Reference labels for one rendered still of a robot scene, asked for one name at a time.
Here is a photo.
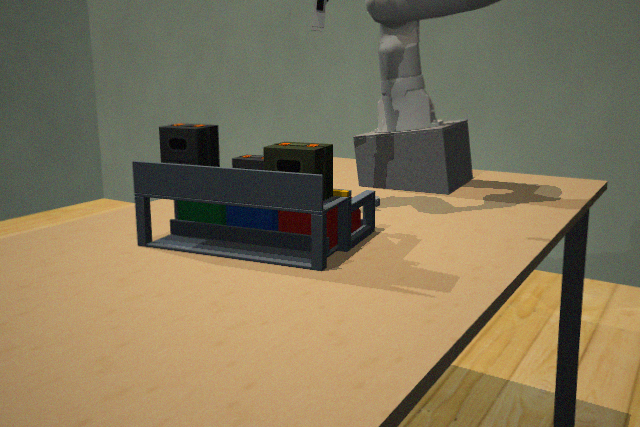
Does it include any dark grey metal shelf rack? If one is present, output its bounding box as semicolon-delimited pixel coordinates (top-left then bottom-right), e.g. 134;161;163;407
132;161;381;271

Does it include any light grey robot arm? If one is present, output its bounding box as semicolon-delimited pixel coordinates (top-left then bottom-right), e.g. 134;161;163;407
365;0;501;133

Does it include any blue bin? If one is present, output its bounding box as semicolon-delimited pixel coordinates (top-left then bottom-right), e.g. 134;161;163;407
226;205;279;231

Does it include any red open bin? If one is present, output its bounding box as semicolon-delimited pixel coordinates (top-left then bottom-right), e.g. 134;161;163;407
278;206;361;249

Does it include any green open bin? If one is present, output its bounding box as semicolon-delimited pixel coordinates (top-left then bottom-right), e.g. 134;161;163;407
177;200;226;225

